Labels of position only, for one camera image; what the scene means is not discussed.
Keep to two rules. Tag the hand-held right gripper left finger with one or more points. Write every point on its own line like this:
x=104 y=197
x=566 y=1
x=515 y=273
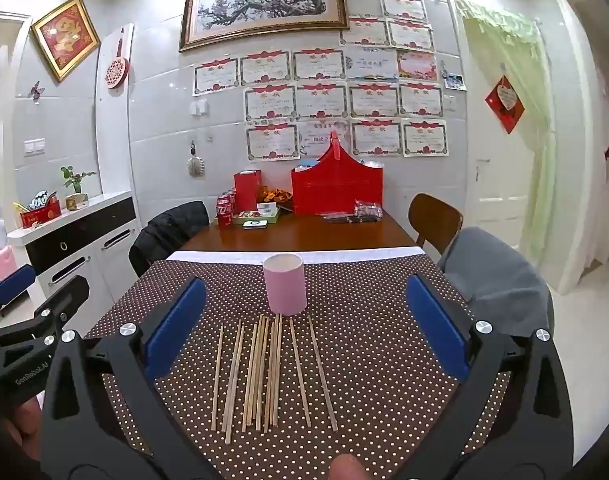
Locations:
x=177 y=332

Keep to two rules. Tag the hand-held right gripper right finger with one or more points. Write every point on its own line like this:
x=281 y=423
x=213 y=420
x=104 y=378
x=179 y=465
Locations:
x=437 y=332

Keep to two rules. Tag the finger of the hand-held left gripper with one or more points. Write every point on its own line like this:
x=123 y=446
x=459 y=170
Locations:
x=14 y=284
x=67 y=295

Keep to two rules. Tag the bunch of wooden chopsticks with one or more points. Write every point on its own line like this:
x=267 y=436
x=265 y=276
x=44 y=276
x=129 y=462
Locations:
x=276 y=360

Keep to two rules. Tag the pink cup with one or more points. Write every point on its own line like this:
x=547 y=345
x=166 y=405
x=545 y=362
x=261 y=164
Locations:
x=283 y=290

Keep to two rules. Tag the person's left hand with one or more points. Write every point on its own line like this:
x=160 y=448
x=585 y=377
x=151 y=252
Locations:
x=19 y=427

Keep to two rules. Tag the person's right hand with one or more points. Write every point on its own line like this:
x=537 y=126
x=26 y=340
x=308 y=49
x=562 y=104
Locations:
x=348 y=469

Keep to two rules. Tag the white and black sideboard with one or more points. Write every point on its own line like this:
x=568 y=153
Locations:
x=79 y=240

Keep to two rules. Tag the red storage basket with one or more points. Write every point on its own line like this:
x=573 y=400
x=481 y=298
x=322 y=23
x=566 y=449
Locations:
x=42 y=216

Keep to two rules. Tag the brown polka dot tablecloth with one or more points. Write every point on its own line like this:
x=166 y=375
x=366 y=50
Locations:
x=364 y=310

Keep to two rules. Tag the small potted plant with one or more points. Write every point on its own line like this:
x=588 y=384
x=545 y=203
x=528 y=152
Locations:
x=77 y=185

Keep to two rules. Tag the brown wooden chair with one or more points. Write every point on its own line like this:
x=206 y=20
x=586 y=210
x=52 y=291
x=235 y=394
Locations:
x=434 y=220

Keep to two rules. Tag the red soda cans pack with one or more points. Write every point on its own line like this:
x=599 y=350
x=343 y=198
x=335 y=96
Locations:
x=224 y=210

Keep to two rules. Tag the green and white box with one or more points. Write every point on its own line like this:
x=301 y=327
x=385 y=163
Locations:
x=259 y=215

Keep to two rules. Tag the white door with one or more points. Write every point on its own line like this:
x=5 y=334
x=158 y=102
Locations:
x=494 y=200

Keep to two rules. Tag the small red box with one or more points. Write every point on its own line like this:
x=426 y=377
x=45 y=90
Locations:
x=248 y=190

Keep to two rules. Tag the hanging silver ornament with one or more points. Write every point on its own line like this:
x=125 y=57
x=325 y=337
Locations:
x=195 y=165

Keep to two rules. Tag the orange snack packets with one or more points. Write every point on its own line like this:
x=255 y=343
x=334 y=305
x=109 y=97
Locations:
x=274 y=194

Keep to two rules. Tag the red gift bags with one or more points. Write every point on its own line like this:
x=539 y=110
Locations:
x=337 y=187

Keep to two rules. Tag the red and gold framed picture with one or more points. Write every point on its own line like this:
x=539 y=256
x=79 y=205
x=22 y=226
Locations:
x=64 y=37

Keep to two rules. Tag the green sheer curtain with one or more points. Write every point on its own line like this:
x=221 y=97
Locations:
x=524 y=60

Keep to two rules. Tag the framed plum blossom painting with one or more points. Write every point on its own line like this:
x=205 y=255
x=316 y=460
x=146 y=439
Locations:
x=264 y=5

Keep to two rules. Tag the white light switch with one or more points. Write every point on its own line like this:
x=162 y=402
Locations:
x=35 y=146
x=200 y=108

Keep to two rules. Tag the butterfly wall decoration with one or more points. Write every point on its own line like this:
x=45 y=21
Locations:
x=36 y=90

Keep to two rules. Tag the red round wall ornament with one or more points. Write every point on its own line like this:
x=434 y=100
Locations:
x=117 y=72

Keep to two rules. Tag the red diamond wall hanging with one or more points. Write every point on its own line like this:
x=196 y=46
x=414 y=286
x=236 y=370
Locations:
x=504 y=105

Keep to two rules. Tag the small wall photo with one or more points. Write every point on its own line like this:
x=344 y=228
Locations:
x=454 y=82

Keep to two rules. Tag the wall of award certificates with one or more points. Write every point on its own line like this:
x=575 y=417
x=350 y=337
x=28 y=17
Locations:
x=319 y=100

